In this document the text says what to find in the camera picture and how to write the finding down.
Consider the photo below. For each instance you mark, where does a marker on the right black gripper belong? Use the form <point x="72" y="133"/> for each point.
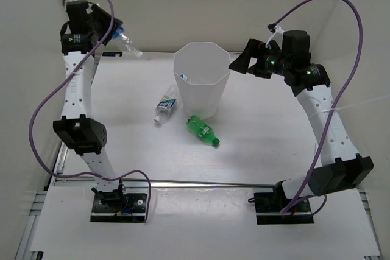
<point x="253" y="49"/>

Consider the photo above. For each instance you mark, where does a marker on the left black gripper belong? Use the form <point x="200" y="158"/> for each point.
<point x="98" y="13"/>

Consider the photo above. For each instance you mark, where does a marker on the clear bottle red blue label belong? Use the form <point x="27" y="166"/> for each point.
<point x="185" y="78"/>

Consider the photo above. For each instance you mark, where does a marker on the clear bottle white green label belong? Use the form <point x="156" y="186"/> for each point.
<point x="166" y="106"/>

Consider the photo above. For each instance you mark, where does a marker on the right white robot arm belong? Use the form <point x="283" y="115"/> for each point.
<point x="342" y="165"/>

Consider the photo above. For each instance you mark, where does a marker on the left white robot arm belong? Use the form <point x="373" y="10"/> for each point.
<point x="76" y="128"/>

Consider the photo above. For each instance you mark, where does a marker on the white octagonal plastic bin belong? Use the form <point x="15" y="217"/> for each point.
<point x="208" y="65"/>

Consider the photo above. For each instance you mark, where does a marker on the green plastic bottle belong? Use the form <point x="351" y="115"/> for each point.
<point x="202" y="130"/>

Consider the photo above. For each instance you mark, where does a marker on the aluminium rail bar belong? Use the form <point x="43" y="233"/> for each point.
<point x="199" y="184"/>

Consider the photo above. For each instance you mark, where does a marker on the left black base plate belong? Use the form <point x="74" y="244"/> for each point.
<point x="119" y="206"/>

